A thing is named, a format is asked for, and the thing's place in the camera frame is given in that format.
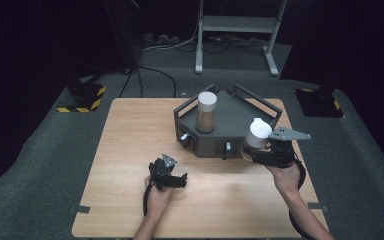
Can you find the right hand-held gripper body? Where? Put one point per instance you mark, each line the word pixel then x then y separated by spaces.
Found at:
pixel 281 150

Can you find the spice jar with spouted white lid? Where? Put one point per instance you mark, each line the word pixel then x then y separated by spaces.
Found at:
pixel 258 133

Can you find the grey metal stand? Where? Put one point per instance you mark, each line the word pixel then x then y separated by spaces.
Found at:
pixel 238 24

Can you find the person's left hand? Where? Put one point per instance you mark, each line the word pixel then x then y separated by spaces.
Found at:
pixel 158 200

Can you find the person's right hand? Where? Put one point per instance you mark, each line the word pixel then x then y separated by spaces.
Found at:
pixel 285 180

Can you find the dark power strip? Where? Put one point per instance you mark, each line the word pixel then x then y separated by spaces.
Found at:
pixel 161 39

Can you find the grey tape strip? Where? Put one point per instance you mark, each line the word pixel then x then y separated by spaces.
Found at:
pixel 320 207
pixel 80 209

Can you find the dark grey corner rack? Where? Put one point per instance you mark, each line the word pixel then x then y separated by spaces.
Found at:
pixel 231 116

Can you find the black base with striped edge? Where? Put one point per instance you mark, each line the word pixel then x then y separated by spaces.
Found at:
pixel 85 96
pixel 318 103

